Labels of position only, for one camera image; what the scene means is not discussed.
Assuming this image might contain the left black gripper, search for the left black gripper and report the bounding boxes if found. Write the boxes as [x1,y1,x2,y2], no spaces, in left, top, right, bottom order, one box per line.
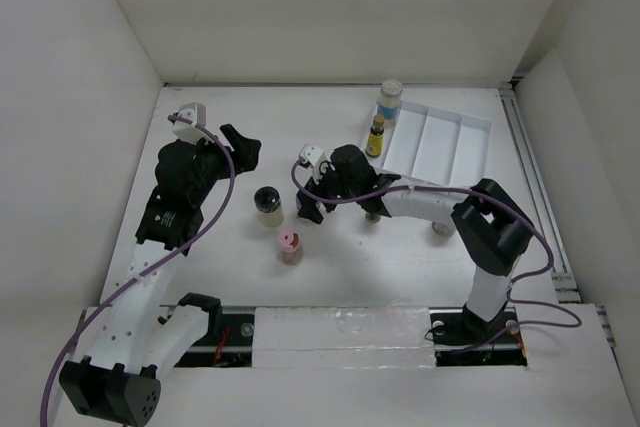
[185,124,258,205]

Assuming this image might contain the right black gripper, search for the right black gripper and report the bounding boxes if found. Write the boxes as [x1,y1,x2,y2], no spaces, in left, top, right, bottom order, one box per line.
[297,161,359,224]

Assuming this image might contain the yellow label brown cap bottle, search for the yellow label brown cap bottle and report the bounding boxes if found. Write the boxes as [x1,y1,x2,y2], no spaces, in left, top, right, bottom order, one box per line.
[365,114,385,158]

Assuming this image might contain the blue label silver lid jar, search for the blue label silver lid jar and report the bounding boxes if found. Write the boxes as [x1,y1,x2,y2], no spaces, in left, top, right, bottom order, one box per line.
[376,79,403,126]

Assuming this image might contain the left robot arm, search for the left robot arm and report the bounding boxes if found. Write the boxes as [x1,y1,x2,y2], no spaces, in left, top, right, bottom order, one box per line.
[59,116,261,426]

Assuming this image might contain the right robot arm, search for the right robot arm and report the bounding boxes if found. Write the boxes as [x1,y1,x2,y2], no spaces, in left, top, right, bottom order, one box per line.
[294,144,532,347]

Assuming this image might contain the black lid cream jar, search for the black lid cream jar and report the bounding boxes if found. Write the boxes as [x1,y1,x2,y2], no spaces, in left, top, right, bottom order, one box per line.
[254,186,284,227]

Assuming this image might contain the pink lid spice jar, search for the pink lid spice jar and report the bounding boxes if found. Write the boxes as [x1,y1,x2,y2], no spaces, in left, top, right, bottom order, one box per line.
[278,229,303,266]

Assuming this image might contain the black pepper grinder bottle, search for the black pepper grinder bottle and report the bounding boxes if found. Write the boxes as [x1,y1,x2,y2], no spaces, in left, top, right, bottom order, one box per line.
[366,213,381,223]

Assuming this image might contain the red logo dark jar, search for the red logo dark jar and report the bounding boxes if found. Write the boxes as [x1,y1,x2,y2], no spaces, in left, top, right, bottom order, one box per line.
[432,222,456,237]

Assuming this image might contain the white divided organizer tray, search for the white divided organizer tray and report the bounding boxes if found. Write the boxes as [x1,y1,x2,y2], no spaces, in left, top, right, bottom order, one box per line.
[369,101,492,187]

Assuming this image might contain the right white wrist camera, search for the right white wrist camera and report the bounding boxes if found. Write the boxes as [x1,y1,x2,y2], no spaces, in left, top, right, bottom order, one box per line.
[298,144,327,184]

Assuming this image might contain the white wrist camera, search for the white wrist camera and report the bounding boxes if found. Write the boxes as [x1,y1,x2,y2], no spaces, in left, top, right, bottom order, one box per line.
[171,102,206,144]
[298,144,327,184]

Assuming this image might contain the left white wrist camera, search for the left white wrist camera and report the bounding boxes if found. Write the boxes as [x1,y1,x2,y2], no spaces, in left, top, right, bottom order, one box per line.
[171,102,206,144]

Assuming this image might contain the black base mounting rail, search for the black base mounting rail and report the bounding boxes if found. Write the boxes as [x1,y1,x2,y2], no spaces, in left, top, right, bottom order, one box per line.
[178,306,527,370]

